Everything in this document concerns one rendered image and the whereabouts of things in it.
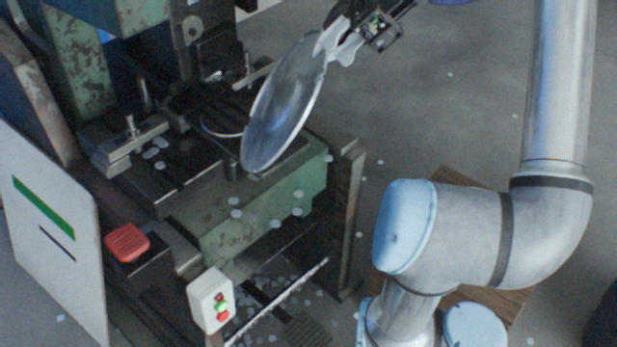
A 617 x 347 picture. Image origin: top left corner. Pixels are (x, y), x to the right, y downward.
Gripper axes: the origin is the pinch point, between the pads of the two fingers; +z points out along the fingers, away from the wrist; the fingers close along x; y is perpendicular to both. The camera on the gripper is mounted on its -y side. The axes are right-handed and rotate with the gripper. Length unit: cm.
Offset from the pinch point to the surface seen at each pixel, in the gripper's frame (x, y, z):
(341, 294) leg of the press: 77, -11, 61
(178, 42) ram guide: -17.0, -6.0, 17.3
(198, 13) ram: -15.4, -13.2, 13.9
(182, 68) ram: -11.4, -10.1, 23.6
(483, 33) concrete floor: 151, -155, -8
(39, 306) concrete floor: 13, -20, 129
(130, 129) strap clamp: -10.2, -10.4, 42.8
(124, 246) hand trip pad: -8.7, 18.9, 43.2
